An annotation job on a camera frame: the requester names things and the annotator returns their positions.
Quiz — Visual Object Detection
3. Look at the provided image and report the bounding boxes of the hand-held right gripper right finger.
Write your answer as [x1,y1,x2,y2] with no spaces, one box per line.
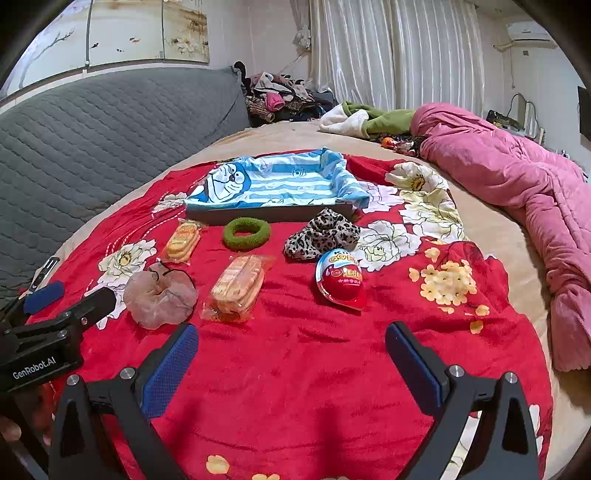
[385,322,541,480]

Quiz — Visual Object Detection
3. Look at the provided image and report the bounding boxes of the dark patterned bag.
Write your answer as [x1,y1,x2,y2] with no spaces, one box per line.
[487,109,525,132]

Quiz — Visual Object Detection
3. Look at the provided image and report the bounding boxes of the red floral blanket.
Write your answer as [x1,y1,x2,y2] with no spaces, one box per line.
[25,150,555,480]

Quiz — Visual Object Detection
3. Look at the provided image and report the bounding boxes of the green fuzzy scrunchie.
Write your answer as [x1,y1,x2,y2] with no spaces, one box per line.
[222,216,273,252]

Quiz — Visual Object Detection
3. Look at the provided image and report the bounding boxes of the white metal rack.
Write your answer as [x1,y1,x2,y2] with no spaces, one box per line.
[508,92,548,141]

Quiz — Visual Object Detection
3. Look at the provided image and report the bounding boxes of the rice cracker packet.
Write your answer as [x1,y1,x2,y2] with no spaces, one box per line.
[201,255,273,322]
[159,219,208,266]

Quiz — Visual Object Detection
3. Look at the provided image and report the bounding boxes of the dark grey tray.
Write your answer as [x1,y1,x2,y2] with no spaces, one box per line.
[185,203,356,227]

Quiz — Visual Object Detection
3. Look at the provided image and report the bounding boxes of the floral wall painting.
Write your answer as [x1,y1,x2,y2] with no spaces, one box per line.
[0,0,211,93]

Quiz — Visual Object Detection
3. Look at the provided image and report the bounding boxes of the sheer pink scrunchie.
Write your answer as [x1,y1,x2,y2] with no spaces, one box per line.
[122,261,199,330]

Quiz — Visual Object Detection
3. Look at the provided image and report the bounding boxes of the red egg-shaped candy toy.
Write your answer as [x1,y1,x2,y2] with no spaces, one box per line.
[315,249,368,310]

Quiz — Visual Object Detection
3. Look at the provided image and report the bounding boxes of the grey quilted headboard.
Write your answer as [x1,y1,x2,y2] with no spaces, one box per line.
[0,66,252,301]

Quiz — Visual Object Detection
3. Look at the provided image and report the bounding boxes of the silver metal clip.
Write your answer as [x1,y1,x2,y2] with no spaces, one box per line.
[21,257,61,294]

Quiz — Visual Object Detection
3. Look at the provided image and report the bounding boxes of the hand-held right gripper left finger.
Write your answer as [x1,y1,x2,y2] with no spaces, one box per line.
[48,322,200,480]

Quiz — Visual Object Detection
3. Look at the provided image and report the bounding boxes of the leopard print scrunchie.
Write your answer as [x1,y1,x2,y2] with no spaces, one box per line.
[283,208,362,263]

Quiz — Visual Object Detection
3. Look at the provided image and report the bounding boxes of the black television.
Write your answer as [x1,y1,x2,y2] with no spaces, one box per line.
[577,85,591,139]

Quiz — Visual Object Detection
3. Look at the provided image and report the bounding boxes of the blue striped cartoon towel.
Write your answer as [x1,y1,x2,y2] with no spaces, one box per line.
[184,147,372,217]

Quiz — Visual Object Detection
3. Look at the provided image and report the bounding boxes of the white curtains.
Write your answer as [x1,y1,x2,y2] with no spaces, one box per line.
[307,0,485,114]

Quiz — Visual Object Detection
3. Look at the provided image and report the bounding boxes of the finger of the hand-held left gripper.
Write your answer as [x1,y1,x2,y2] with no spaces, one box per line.
[46,287,117,344]
[0,281,65,326]

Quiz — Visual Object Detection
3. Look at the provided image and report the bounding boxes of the pink quilt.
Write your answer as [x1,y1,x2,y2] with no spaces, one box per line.
[410,102,591,372]

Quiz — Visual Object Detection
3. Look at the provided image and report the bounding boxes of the white air conditioner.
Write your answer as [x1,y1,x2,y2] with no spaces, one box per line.
[505,21,557,49]

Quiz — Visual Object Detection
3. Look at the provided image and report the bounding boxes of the green and white plush garment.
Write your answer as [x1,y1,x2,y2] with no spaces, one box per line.
[318,100,419,139]

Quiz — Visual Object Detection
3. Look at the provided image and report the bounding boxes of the pile of clothes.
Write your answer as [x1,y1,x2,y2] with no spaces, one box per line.
[233,61,340,125]

